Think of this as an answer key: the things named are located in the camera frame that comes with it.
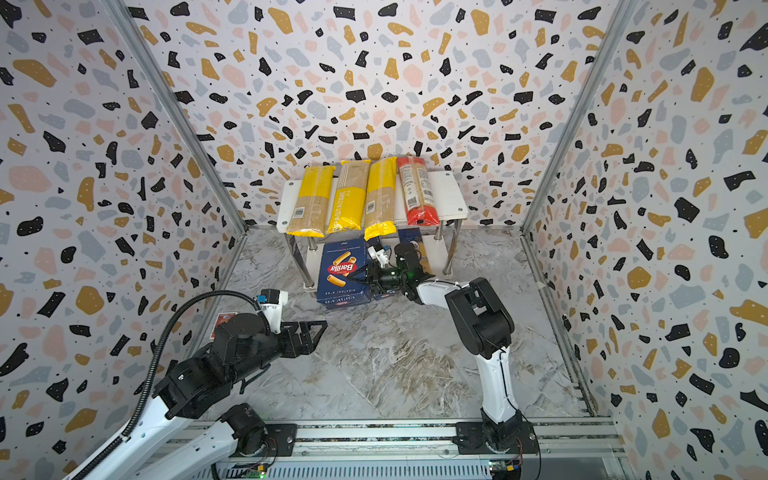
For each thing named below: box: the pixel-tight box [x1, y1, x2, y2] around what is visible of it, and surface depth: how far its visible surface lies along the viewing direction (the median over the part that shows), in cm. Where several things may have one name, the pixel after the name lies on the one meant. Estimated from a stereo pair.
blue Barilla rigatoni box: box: [316, 238, 372, 307], surface depth 89 cm
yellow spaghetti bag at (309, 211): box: [286, 166, 336, 238], surface depth 78 cm
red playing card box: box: [213, 312, 238, 332], surface depth 97 cm
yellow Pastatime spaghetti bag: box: [326, 159, 371, 234], surface depth 80 cm
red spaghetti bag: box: [396, 156, 440, 227], surface depth 80 cm
